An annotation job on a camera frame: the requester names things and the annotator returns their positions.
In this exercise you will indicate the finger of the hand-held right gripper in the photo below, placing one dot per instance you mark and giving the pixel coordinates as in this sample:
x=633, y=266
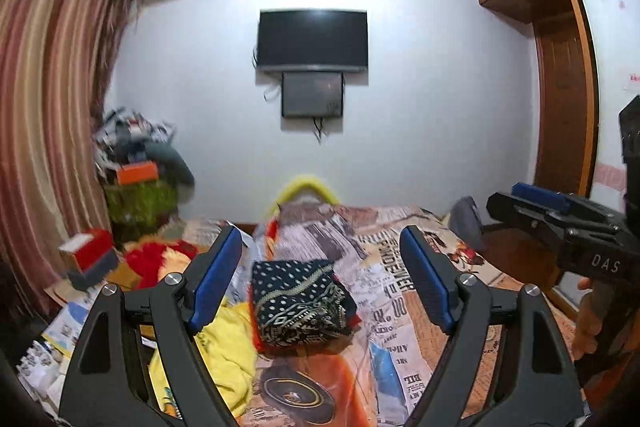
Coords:
x=540, y=199

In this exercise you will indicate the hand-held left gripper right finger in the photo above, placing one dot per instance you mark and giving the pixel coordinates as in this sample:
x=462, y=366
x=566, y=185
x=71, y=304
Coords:
x=425, y=277

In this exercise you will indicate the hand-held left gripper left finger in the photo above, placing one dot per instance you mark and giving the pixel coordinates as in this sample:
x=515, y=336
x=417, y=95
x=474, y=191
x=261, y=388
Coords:
x=217, y=277

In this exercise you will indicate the navy patterned hoodie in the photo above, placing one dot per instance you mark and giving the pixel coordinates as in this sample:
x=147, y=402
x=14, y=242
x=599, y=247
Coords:
x=300, y=302

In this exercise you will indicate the person's right hand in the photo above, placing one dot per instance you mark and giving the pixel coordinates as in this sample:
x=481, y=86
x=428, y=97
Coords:
x=587, y=317

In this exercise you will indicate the printed bed sheet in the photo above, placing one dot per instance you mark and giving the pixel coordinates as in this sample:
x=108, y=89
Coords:
x=390, y=267

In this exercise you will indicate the grey bag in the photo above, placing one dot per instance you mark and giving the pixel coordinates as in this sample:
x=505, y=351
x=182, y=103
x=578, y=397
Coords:
x=465, y=222

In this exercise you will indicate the red plush toy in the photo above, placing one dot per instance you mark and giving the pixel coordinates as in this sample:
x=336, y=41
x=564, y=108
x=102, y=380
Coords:
x=150, y=257

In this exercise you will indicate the yellow garment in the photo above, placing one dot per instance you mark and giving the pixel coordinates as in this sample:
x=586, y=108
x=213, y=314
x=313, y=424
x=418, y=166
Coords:
x=220, y=357

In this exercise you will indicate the red garment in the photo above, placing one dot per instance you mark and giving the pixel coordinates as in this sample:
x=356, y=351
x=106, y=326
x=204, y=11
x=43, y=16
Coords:
x=354, y=324

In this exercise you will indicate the green box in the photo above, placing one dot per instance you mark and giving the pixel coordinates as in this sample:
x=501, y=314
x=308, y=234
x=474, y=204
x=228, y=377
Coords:
x=140, y=204

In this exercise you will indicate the grey neck pillow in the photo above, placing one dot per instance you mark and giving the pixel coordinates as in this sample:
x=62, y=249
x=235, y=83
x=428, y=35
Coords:
x=172, y=162

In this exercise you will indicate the orange box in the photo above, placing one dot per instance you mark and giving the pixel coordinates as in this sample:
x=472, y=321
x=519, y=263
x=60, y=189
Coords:
x=137, y=173

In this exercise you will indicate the red and grey box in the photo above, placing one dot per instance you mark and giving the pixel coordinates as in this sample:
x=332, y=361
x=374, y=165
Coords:
x=87, y=257

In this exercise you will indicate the pile of clutter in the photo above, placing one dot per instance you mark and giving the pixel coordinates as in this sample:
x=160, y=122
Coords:
x=120, y=132

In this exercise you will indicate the pile of white booklets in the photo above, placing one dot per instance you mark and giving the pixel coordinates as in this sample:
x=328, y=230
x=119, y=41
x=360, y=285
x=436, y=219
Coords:
x=55, y=352

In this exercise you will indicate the striped curtain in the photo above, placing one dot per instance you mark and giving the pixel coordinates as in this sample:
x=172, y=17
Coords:
x=45, y=107

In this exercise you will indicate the small wall monitor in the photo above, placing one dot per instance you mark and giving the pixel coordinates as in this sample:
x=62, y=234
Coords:
x=312, y=94

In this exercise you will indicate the black wall television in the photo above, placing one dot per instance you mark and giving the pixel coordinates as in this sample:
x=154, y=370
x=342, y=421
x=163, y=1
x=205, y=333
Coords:
x=312, y=39

